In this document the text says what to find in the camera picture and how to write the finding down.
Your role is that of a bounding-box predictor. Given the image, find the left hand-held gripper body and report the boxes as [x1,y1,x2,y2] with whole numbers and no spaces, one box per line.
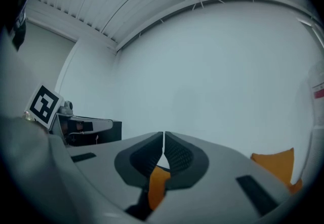
[24,83,74,132]

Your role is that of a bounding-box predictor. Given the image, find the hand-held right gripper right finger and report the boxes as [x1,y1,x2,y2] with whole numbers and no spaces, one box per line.
[145,130,292,224]

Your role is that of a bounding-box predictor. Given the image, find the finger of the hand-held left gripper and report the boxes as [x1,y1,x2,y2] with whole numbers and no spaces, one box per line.
[68,116,114,135]

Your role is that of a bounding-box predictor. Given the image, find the large orange cushion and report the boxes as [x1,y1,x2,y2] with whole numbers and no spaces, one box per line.
[147,166,172,211]

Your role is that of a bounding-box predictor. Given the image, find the orange cloth piece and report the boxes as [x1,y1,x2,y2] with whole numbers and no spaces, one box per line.
[250,147,296,186]

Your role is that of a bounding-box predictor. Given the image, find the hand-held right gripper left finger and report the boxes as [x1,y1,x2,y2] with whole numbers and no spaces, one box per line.
[48,131,165,221]

